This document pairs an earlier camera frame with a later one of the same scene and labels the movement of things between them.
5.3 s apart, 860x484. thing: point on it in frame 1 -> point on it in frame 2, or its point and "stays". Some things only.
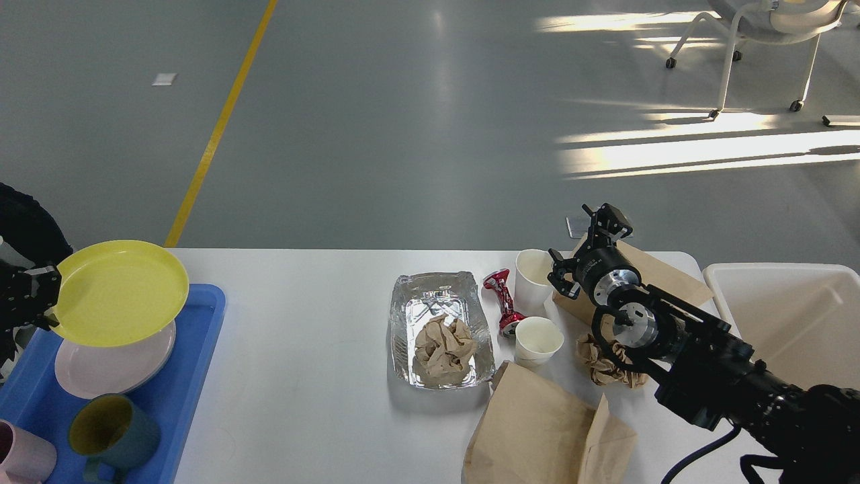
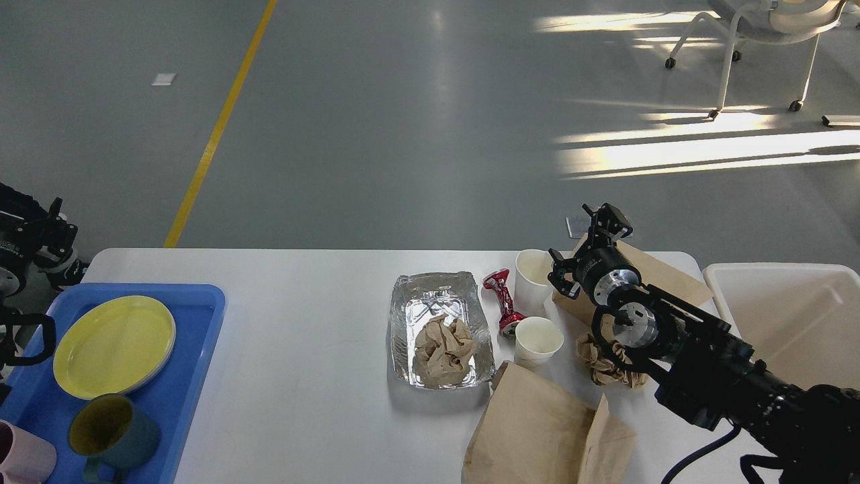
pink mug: [25, 458] stays
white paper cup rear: [532, 286] stays
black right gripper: [608, 224] stays
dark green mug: [111, 435] stays
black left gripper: [19, 306] -> [56, 236]
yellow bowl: [116, 293] -> [112, 346]
